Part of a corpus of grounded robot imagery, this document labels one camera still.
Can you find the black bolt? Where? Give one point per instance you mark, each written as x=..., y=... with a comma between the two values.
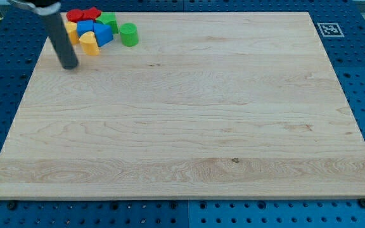
x=11, y=205
x=361, y=202

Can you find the blue triangular block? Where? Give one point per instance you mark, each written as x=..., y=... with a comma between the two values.
x=103, y=33

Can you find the yellow half-round block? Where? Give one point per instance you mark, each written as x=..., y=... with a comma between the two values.
x=89, y=44

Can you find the green cylinder block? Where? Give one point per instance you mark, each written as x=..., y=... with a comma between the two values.
x=129, y=34

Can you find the black bolt left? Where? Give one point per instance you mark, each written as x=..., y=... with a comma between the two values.
x=11, y=205

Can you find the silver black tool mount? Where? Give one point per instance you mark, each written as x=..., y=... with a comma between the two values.
x=39, y=7

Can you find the red star block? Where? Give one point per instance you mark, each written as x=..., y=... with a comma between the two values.
x=91, y=14

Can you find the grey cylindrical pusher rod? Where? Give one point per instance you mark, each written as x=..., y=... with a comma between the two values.
x=59, y=38

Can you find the wooden board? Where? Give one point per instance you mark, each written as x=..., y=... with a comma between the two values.
x=242, y=106

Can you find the blue cube block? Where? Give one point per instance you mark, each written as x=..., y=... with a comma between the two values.
x=85, y=26

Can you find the green angular block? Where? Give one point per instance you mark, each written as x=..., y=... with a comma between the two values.
x=108, y=18

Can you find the red cylinder block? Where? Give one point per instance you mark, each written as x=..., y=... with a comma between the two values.
x=75, y=15

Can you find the black bolt right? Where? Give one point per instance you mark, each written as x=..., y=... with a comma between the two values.
x=361, y=202

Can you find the yellow block left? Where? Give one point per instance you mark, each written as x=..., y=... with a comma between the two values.
x=71, y=28

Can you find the white fiducial marker tag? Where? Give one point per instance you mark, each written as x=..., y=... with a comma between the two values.
x=330, y=29

